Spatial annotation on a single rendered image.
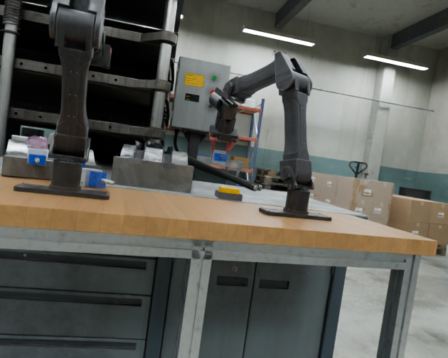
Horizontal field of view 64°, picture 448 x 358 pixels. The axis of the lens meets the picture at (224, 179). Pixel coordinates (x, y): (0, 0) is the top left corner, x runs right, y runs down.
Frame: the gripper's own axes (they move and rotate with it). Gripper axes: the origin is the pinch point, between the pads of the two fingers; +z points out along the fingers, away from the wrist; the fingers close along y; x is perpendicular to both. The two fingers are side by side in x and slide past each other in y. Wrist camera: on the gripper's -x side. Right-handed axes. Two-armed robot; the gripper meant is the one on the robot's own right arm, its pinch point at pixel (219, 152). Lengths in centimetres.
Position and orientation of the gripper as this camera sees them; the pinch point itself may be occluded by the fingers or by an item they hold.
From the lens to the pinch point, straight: 136.9
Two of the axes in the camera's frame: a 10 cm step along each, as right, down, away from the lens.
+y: -9.7, -1.2, -2.0
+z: -2.1, 8.3, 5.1
